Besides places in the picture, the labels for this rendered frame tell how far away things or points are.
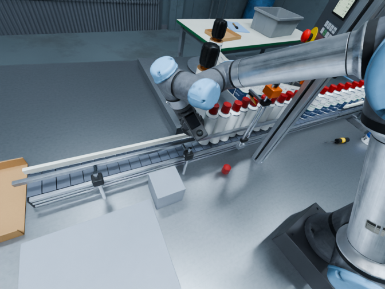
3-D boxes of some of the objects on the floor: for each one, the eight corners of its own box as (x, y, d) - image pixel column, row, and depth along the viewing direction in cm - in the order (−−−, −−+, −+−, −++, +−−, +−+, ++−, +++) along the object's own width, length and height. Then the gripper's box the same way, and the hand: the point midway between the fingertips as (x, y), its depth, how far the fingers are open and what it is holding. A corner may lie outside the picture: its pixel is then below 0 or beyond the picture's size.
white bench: (254, 65, 363) (275, 18, 304) (285, 86, 328) (315, 38, 269) (169, 82, 271) (176, 19, 212) (199, 113, 236) (217, 49, 177)
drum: (248, 27, 525) (264, -16, 455) (264, 36, 496) (284, -8, 426) (233, 28, 495) (247, -18, 425) (249, 38, 466) (267, -10, 396)
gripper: (185, 86, 64) (200, 120, 82) (163, 99, 65) (183, 131, 83) (196, 101, 60) (209, 134, 78) (172, 115, 60) (191, 145, 78)
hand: (198, 136), depth 78 cm, fingers closed, pressing on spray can
